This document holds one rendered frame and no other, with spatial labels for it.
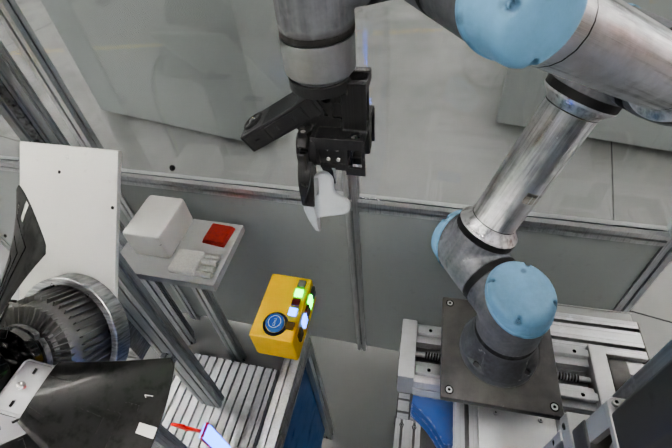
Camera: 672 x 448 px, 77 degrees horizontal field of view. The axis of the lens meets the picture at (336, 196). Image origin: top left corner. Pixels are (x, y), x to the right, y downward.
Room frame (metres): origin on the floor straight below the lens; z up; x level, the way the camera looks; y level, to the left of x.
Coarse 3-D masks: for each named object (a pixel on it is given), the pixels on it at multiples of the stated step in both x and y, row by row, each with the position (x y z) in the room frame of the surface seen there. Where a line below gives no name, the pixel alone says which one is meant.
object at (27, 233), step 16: (16, 192) 0.59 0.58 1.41; (16, 208) 0.56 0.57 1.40; (16, 224) 0.51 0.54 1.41; (32, 224) 0.47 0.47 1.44; (16, 240) 0.47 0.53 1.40; (32, 240) 0.44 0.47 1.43; (16, 256) 0.44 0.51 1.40; (32, 256) 0.42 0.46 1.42; (16, 272) 0.42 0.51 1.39; (0, 288) 0.43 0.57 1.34; (16, 288) 0.39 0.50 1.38; (0, 304) 0.40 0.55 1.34
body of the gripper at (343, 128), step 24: (360, 72) 0.41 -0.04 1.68; (312, 96) 0.38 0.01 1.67; (336, 96) 0.38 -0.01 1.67; (360, 96) 0.38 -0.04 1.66; (312, 120) 0.40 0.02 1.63; (336, 120) 0.39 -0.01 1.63; (360, 120) 0.38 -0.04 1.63; (312, 144) 0.38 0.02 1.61; (336, 144) 0.37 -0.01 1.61; (360, 144) 0.36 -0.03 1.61; (336, 168) 0.38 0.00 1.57; (360, 168) 0.36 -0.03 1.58
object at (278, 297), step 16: (272, 288) 0.55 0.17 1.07; (288, 288) 0.54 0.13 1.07; (304, 288) 0.54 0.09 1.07; (272, 304) 0.51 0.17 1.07; (288, 304) 0.50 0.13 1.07; (304, 304) 0.50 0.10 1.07; (256, 320) 0.47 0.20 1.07; (288, 320) 0.46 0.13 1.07; (256, 336) 0.44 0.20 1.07; (272, 336) 0.43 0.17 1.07; (288, 336) 0.43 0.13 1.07; (304, 336) 0.46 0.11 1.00; (272, 352) 0.43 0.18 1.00; (288, 352) 0.42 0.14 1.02
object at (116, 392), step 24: (144, 360) 0.35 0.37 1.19; (168, 360) 0.34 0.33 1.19; (48, 384) 0.33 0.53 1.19; (72, 384) 0.32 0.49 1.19; (96, 384) 0.32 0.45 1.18; (120, 384) 0.31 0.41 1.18; (144, 384) 0.31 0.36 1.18; (168, 384) 0.31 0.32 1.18; (48, 408) 0.29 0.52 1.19; (72, 408) 0.28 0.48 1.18; (96, 408) 0.28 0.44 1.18; (120, 408) 0.28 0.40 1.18; (144, 408) 0.27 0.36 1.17; (48, 432) 0.25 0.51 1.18; (72, 432) 0.25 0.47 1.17; (96, 432) 0.24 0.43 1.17; (120, 432) 0.24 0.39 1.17
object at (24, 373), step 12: (24, 372) 0.35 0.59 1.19; (36, 372) 0.35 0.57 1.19; (48, 372) 0.35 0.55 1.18; (12, 384) 0.33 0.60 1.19; (36, 384) 0.33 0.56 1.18; (0, 396) 0.31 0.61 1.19; (12, 396) 0.31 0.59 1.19; (24, 396) 0.31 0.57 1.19; (0, 408) 0.29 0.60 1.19; (12, 408) 0.29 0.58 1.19; (24, 408) 0.29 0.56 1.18
